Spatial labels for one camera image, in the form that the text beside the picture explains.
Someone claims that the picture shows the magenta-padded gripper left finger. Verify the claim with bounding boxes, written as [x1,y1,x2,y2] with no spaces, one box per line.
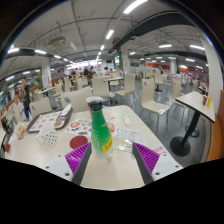
[42,142,93,186]

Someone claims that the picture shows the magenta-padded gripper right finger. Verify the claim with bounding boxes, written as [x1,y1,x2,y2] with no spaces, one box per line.
[131,141,184,186]

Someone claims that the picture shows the green plastic drink bottle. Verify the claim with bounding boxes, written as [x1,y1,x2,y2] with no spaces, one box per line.
[88,99,114,160]

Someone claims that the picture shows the flat round red coaster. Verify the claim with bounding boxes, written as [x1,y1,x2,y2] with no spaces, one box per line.
[69,134,89,150]

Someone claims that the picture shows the clear plastic bag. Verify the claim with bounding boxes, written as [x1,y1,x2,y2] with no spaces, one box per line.
[111,128,141,153]

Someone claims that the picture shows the white polka-dot mug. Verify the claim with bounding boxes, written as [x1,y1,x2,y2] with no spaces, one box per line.
[35,123,60,146]

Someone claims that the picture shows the white crumpled napkin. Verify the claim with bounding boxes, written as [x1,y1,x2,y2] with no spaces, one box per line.
[123,115,132,127]

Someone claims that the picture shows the red sauce packet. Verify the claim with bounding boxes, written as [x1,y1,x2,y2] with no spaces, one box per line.
[106,121,116,134]

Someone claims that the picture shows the white folded napkin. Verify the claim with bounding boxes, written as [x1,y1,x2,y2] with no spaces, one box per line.
[59,103,73,117]

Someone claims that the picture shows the dark tray with paper liner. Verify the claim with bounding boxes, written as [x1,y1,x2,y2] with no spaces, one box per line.
[26,107,74,134]

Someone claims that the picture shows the crumpled food wrapper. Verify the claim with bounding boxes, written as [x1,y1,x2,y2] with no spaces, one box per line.
[13,122,28,141]

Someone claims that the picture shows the group of beige chairs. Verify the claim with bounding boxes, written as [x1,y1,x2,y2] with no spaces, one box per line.
[29,71,208,134]

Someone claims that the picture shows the orange booth seat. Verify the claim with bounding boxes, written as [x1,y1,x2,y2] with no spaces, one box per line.
[205,89,224,163]

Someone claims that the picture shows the person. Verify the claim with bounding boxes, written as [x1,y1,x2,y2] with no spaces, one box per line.
[19,77,33,122]

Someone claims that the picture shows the ceiling air conditioner unit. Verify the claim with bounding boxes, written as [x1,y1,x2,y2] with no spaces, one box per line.
[47,35,68,49]

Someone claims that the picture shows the group of ceiling lights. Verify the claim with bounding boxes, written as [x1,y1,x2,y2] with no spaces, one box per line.
[6,0,206,84]

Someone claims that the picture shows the side table with black pedestal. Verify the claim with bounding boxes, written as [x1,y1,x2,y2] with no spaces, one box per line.
[169,90,216,158]

